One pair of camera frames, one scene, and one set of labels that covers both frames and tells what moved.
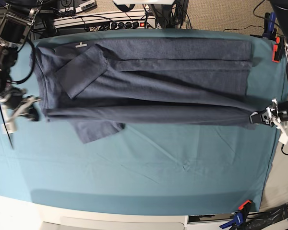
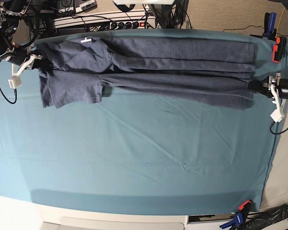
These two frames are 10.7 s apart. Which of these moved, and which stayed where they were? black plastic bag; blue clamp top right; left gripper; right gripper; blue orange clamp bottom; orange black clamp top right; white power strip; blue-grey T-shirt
Moved: right gripper; left gripper; blue-grey T-shirt
Stayed: blue clamp top right; black plastic bag; blue orange clamp bottom; white power strip; orange black clamp top right
